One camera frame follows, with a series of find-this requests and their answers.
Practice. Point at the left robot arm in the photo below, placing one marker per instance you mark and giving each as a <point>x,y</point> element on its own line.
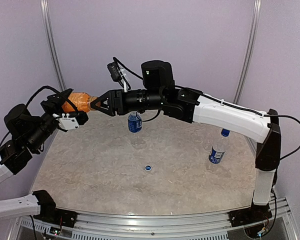
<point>28,135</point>

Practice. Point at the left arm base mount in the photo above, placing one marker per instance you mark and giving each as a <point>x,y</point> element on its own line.
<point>50,213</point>

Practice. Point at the left aluminium post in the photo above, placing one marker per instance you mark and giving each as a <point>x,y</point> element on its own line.
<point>45,11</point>

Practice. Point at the aluminium post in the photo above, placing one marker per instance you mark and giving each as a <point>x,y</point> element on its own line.
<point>249,50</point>
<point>45,11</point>

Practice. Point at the blue label bottle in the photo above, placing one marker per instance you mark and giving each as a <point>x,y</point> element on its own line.
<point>219,146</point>
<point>134,126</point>

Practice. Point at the orange drink bottle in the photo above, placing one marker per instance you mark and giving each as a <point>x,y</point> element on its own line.
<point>81,100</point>

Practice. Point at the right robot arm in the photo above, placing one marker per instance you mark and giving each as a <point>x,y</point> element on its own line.
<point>193,106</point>

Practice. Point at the white bottle cap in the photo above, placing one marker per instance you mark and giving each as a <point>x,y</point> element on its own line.
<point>148,168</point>

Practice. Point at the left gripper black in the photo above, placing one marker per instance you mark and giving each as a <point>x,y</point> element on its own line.
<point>55,99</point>

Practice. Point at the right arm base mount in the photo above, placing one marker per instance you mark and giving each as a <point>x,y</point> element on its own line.
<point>252,214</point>

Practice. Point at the aluminium front rail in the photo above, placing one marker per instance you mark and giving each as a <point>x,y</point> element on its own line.
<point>198,226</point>

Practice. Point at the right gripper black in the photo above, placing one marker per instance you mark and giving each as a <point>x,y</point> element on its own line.
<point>113,96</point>

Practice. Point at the brown bottle cap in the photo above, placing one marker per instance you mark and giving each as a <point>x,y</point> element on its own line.
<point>94,103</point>

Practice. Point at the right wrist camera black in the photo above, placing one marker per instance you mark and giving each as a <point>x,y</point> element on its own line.
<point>114,72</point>

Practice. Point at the clear bottle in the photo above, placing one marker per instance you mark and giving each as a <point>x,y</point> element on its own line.
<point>207,140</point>

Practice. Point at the right aluminium post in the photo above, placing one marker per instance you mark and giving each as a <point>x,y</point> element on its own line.
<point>249,50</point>

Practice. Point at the blue label bottle standing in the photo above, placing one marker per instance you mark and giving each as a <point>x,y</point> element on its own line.
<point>219,146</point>

